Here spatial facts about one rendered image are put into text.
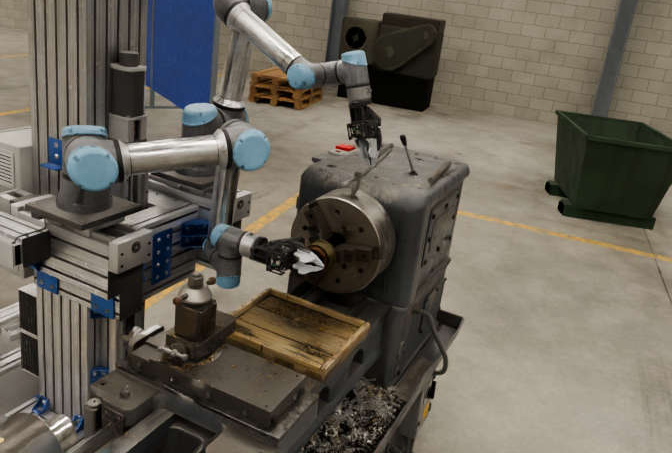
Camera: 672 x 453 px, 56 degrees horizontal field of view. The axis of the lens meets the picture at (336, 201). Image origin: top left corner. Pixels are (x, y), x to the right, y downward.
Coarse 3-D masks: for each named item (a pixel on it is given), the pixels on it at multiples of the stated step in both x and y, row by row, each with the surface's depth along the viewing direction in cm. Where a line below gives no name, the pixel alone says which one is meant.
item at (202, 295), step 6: (186, 282) 147; (204, 282) 148; (186, 288) 144; (192, 288) 144; (198, 288) 145; (204, 288) 145; (180, 294) 145; (192, 294) 144; (198, 294) 144; (204, 294) 145; (210, 294) 147; (186, 300) 143; (192, 300) 143; (198, 300) 144; (204, 300) 144
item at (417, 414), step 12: (420, 312) 221; (432, 324) 221; (444, 348) 228; (444, 360) 232; (444, 372) 236; (432, 384) 250; (420, 396) 245; (432, 396) 251; (420, 408) 248; (408, 420) 249; (420, 420) 253; (396, 432) 253; (408, 432) 251; (408, 444) 257
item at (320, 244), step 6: (318, 240) 187; (312, 246) 185; (318, 246) 184; (324, 246) 185; (330, 246) 186; (318, 252) 182; (324, 252) 184; (330, 252) 185; (324, 258) 182; (330, 258) 185; (324, 264) 183; (330, 264) 186
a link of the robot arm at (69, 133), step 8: (64, 128) 170; (72, 128) 169; (80, 128) 170; (88, 128) 171; (96, 128) 172; (104, 128) 174; (64, 136) 170; (72, 136) 169; (80, 136) 168; (96, 136) 171; (104, 136) 174; (64, 144) 170; (64, 152) 168; (64, 160) 172; (64, 168) 173
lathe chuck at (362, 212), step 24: (336, 192) 198; (336, 216) 193; (360, 216) 189; (360, 240) 191; (384, 240) 191; (336, 264) 197; (360, 264) 193; (384, 264) 195; (336, 288) 199; (360, 288) 195
